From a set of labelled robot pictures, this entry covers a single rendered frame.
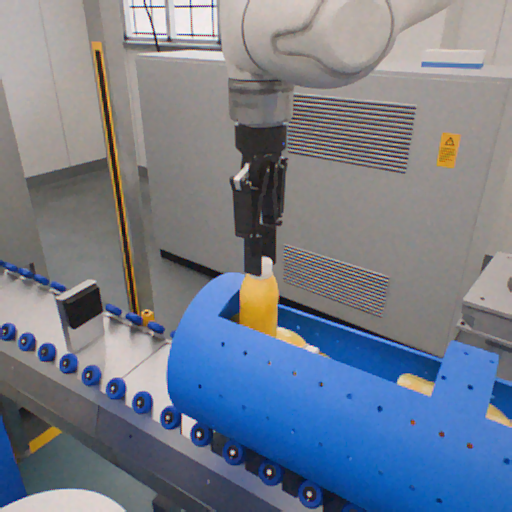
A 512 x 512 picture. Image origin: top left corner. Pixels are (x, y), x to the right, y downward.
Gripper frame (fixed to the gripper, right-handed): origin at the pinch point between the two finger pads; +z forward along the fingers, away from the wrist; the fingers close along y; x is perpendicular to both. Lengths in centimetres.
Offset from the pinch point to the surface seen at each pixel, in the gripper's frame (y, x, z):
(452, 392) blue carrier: 5.4, 32.1, 10.0
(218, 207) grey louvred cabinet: -166, -130, 74
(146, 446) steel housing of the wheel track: 13, -19, 44
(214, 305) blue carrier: 5.3, -5.9, 9.8
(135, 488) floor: -20, -69, 132
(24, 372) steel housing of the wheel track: 12, -60, 44
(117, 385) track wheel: 10.1, -28.5, 34.6
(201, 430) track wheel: 10.2, -6.5, 34.8
